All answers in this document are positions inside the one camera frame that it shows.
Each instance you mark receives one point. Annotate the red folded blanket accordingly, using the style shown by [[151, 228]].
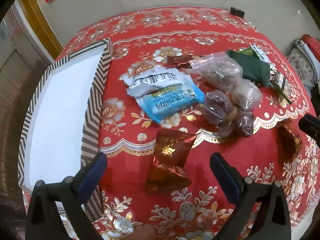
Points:
[[312, 45]]

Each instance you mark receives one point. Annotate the red foil packet gold print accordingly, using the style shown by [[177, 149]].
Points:
[[172, 147]]

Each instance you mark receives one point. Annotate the folded floral quilt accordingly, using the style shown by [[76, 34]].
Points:
[[302, 65]]

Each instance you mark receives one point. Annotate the light blue snack packet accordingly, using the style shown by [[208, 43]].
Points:
[[170, 102]]

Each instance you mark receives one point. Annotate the red floral tablecloth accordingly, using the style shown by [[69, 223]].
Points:
[[150, 42]]

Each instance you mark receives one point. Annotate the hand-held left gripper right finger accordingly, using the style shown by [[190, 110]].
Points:
[[223, 177]]

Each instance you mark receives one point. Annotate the black bar packet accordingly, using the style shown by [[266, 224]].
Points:
[[281, 82]]

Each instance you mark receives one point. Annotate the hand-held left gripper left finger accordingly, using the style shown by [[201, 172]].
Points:
[[92, 177]]

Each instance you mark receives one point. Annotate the small black box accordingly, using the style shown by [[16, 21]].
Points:
[[237, 12]]

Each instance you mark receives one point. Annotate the clear bag of brown snacks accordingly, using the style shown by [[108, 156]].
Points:
[[215, 70]]

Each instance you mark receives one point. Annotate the green and white snack packet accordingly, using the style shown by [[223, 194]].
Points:
[[260, 53]]

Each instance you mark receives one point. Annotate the small clear pinkish snack bag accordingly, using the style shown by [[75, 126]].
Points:
[[247, 92]]

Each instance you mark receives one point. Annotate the chevron striped cardboard box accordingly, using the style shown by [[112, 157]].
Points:
[[62, 105]]

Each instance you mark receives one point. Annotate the yellow door frame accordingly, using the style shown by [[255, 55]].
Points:
[[41, 22]]

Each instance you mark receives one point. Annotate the clear dark brown snack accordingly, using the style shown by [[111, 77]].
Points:
[[217, 107], [243, 123]]

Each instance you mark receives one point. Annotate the brown bar snack packet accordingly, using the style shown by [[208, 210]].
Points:
[[178, 60]]

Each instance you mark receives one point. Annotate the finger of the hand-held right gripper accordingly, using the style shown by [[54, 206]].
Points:
[[310, 126]]

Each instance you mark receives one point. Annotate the dark green snack packet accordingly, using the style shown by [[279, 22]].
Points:
[[252, 70]]

